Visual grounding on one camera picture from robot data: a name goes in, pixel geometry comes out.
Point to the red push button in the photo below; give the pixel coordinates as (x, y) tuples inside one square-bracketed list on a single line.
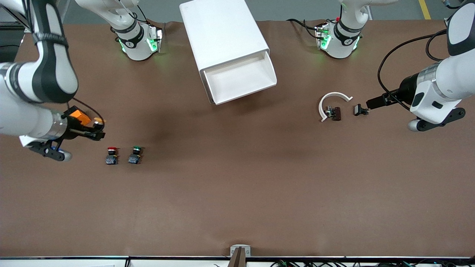
[(111, 155)]

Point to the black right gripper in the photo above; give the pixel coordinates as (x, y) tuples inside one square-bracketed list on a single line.
[(71, 131)]

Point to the small brown electrical component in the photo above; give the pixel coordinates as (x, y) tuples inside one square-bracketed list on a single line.
[(336, 113)]

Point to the small black switch component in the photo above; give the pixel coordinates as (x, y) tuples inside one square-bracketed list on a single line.
[(358, 109)]

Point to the yellow push button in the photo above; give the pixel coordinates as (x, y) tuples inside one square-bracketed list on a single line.
[(98, 122)]

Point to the white curved plastic clip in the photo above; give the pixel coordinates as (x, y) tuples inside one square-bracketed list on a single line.
[(334, 94)]

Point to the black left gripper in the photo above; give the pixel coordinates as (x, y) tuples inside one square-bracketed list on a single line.
[(407, 87)]

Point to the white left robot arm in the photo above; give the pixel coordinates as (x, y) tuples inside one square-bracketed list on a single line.
[(445, 81)]

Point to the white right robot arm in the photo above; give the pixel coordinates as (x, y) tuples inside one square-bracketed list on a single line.
[(44, 74)]

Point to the orange button box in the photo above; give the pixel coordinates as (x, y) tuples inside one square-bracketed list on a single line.
[(81, 115)]

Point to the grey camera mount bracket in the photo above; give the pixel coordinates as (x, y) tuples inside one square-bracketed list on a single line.
[(240, 251)]

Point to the black table edge rail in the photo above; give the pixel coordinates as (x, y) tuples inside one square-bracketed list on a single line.
[(111, 257)]

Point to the green push button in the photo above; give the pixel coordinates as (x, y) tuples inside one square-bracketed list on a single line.
[(135, 155)]

